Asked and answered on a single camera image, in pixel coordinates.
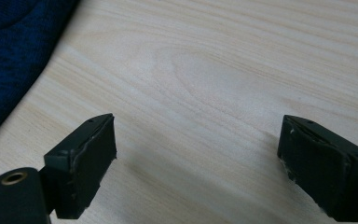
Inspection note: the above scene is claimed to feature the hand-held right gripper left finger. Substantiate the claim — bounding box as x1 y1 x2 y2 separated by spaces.
38 113 118 220

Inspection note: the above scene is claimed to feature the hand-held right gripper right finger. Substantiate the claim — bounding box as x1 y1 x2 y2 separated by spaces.
277 114 358 223

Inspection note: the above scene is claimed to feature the dark blue knitted cloth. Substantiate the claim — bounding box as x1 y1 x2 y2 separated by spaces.
0 0 81 153

